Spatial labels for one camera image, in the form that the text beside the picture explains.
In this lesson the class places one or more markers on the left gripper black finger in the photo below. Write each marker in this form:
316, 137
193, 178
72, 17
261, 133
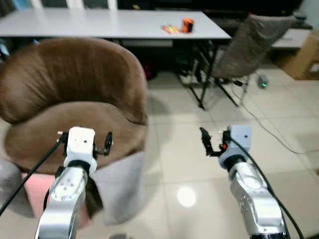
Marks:
107, 142
63, 136

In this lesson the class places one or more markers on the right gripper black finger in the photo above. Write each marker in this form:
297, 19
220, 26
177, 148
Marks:
205, 137

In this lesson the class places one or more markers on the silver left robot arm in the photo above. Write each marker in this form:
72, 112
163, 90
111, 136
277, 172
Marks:
62, 199

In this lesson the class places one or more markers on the brown round sofa chair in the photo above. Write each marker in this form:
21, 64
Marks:
70, 74

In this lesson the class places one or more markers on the pink pillow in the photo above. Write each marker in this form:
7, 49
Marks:
37, 196

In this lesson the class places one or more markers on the grey pillow with orange tag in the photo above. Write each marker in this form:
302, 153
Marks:
10, 186

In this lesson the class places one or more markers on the grey device with green light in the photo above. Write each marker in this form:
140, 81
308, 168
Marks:
262, 81

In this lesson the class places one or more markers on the red object under table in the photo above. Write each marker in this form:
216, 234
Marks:
149, 71

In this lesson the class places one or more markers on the brown cardboard box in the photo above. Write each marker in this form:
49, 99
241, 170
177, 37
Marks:
299, 59

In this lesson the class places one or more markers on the folding chair with brown cover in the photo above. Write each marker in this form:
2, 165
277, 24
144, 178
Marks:
251, 45

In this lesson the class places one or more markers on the orange can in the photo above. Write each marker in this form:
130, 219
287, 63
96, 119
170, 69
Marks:
187, 26

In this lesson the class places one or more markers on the white low shelf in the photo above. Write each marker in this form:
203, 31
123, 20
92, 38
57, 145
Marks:
291, 37

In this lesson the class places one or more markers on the colourful snack packet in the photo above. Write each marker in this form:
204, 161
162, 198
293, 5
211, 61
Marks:
170, 29

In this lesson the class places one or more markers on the white long table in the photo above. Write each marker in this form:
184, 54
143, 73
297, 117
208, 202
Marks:
99, 24

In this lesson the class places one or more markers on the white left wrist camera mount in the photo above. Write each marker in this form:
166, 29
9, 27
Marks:
79, 142

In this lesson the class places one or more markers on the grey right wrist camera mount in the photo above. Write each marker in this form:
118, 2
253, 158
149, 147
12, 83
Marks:
240, 137

